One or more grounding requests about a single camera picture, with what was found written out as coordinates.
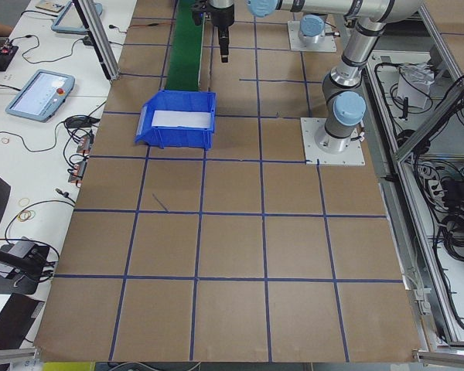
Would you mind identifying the teach pendant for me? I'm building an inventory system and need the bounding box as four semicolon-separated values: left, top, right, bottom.
51;1;87;35
5;70;76;122

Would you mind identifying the green conveyor belt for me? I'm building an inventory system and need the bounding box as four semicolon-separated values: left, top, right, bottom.
165;1;204;91

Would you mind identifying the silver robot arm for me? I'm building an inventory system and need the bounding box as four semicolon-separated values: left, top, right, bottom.
190;0;423;91
298;14;326;45

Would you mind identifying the far teach pendant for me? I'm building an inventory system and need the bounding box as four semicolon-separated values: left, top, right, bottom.
51;1;87;35

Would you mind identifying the aluminium frame post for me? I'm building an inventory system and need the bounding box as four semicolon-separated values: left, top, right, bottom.
73;0;120;81

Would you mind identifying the near teach pendant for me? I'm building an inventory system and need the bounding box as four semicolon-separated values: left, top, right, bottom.
5;70;76;122

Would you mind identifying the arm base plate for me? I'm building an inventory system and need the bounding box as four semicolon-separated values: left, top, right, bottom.
300;117;365;166
287;19;336;53

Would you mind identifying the left blue plastic bin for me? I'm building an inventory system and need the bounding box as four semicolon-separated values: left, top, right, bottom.
135;90;217;150

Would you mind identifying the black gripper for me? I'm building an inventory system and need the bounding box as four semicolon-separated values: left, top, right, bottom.
191;0;234;63

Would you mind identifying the white foam pad left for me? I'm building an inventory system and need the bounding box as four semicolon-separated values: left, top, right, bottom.
152;110;212;129

